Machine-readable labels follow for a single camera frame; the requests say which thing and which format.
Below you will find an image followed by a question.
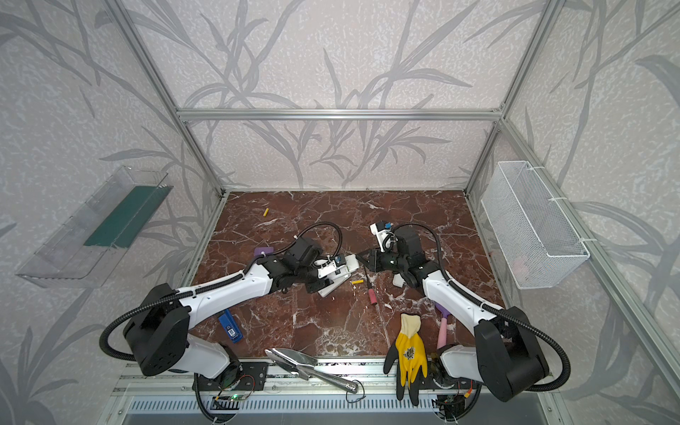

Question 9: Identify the white remote battery cover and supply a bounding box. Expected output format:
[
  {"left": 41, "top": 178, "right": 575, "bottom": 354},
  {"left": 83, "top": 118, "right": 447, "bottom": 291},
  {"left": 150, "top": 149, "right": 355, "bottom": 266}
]
[{"left": 392, "top": 274, "right": 406, "bottom": 289}]

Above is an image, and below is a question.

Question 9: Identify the pink handled screwdriver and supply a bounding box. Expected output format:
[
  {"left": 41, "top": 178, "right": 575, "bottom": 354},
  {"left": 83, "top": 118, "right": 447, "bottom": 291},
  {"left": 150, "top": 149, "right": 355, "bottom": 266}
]
[{"left": 363, "top": 267, "right": 377, "bottom": 306}]

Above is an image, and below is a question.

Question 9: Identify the red white remote control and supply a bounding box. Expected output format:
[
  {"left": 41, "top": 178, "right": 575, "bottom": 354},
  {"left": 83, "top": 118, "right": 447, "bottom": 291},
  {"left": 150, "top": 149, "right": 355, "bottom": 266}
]
[{"left": 326, "top": 254, "right": 359, "bottom": 282}]

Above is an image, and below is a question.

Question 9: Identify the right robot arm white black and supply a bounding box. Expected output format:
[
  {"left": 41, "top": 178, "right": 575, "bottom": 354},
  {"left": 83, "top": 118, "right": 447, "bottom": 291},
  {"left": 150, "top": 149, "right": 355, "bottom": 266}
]
[{"left": 358, "top": 221, "right": 572, "bottom": 402}]

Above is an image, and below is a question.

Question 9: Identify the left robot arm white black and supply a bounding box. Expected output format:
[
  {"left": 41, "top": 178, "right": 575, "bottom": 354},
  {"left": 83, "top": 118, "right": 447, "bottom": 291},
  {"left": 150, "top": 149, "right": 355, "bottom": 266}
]
[{"left": 99, "top": 235, "right": 357, "bottom": 379}]

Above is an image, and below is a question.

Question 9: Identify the purple pink spatula left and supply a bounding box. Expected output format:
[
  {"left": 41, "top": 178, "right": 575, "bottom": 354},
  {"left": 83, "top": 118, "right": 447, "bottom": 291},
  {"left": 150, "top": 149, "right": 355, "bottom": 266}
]
[{"left": 253, "top": 247, "right": 274, "bottom": 259}]

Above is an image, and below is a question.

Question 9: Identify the metal garden trowel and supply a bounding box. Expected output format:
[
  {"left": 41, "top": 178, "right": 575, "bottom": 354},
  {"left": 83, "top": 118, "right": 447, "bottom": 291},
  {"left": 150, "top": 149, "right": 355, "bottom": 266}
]
[{"left": 265, "top": 348, "right": 359, "bottom": 394}]

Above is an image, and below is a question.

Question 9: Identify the blue small box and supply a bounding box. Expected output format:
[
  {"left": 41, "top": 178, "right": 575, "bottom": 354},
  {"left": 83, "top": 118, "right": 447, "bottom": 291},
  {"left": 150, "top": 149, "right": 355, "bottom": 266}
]
[{"left": 218, "top": 309, "right": 244, "bottom": 344}]

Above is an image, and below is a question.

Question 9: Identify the yellow black work glove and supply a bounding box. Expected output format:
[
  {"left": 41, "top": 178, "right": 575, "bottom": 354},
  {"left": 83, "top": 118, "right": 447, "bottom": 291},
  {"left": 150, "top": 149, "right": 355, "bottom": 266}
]
[{"left": 384, "top": 313, "right": 428, "bottom": 407}]

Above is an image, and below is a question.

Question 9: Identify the green mat on shelf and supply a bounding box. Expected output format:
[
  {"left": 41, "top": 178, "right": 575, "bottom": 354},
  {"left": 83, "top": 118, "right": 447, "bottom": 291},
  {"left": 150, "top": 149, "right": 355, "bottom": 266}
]
[{"left": 84, "top": 186, "right": 173, "bottom": 249}]

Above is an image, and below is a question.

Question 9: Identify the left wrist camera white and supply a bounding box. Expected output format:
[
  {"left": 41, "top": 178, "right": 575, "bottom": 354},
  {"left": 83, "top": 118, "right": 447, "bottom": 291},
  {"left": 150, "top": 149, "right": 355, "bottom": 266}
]
[{"left": 313, "top": 255, "right": 346, "bottom": 278}]

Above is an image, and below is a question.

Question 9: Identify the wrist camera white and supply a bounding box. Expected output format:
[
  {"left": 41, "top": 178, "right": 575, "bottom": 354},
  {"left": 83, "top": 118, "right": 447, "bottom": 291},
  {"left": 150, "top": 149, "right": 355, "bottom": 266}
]
[
  {"left": 313, "top": 255, "right": 346, "bottom": 278},
  {"left": 369, "top": 221, "right": 395, "bottom": 253}
]

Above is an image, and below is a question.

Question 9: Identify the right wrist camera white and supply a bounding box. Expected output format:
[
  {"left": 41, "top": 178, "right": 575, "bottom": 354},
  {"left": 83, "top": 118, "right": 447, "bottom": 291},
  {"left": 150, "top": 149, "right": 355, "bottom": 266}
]
[{"left": 369, "top": 221, "right": 395, "bottom": 253}]

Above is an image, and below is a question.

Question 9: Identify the white wire mesh basket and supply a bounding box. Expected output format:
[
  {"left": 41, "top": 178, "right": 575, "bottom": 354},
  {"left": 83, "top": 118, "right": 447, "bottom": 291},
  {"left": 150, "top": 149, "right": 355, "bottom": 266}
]
[{"left": 481, "top": 160, "right": 590, "bottom": 290}]

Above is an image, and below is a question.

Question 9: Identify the clear acrylic wall shelf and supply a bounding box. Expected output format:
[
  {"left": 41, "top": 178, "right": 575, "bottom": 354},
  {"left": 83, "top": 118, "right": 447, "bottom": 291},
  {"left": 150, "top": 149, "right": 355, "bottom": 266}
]
[{"left": 16, "top": 166, "right": 173, "bottom": 289}]

